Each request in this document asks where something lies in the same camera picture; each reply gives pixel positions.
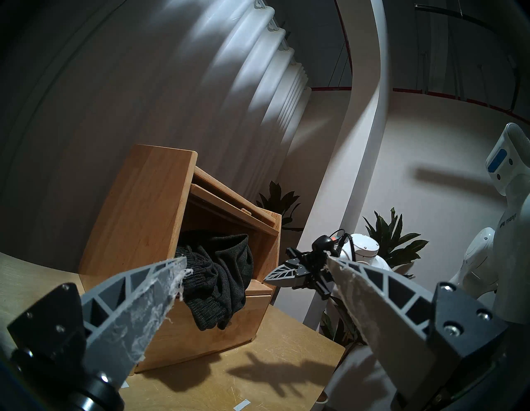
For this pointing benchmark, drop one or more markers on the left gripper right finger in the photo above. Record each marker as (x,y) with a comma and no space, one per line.
(393,315)

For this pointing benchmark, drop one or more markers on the dark grey knit pants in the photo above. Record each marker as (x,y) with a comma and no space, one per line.
(219,273)

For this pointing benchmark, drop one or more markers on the tall dark leafy plant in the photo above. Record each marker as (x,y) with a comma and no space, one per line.
(279,203)

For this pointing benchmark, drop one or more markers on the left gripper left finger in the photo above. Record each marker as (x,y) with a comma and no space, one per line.
(124,315)

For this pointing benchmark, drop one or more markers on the wooden cabinet frame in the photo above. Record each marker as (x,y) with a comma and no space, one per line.
(136,215)

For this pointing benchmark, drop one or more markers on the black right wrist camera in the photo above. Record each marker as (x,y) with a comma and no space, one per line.
(327,242)

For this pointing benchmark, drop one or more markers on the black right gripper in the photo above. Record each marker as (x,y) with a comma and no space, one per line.
(316,269)

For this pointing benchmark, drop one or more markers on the white tape strip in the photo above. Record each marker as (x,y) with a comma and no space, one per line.
(125,383)
(242,405)

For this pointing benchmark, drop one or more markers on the white curved arch pillar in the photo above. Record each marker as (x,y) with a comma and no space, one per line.
(364,124)

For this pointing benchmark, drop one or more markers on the grey pleated curtain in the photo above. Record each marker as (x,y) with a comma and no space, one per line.
(124,83)

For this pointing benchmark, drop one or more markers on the wooden flip door with knob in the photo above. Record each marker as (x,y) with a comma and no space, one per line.
(232,209)

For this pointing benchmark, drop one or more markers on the white robot torso and head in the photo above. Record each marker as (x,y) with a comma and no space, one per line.
(513,248)

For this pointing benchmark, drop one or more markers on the wooden drawer with knob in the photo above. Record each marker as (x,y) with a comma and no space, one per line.
(232,337)

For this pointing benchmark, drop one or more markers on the leaning potted plant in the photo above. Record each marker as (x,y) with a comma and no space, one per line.
(393,240)

